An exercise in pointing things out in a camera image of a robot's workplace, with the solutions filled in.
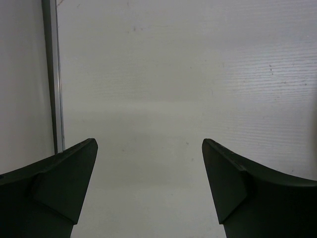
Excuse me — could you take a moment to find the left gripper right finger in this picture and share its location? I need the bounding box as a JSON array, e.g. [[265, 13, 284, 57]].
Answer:
[[202, 139, 317, 238]]

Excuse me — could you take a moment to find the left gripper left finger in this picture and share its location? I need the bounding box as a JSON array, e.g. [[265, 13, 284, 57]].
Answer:
[[0, 138, 98, 238]]

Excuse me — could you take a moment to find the left aluminium table rail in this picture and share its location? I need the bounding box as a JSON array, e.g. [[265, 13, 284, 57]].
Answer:
[[41, 0, 65, 154]]

